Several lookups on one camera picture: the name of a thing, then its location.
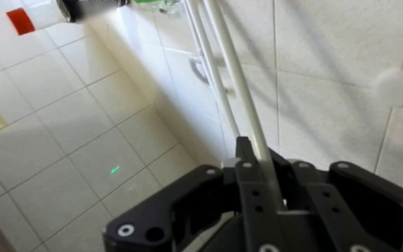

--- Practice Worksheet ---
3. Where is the soy sauce bottle orange cap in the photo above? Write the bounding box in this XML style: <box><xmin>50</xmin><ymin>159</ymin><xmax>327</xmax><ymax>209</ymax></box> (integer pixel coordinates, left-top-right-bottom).
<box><xmin>5</xmin><ymin>0</ymin><xmax>134</xmax><ymax>36</ymax></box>

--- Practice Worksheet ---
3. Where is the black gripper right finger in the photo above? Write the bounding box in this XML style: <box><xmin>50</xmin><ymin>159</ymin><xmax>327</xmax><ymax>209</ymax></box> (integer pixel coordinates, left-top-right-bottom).
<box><xmin>269</xmin><ymin>146</ymin><xmax>403</xmax><ymax>252</ymax></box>

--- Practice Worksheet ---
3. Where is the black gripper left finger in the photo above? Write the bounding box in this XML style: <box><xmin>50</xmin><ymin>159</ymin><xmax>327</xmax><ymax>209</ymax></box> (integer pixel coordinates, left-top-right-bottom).
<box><xmin>103</xmin><ymin>135</ymin><xmax>289</xmax><ymax>252</ymax></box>

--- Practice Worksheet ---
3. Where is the white plastic clothes hanger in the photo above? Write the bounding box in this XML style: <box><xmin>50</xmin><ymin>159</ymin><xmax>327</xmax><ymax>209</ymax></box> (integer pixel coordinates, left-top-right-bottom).
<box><xmin>182</xmin><ymin>0</ymin><xmax>278</xmax><ymax>165</ymax></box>

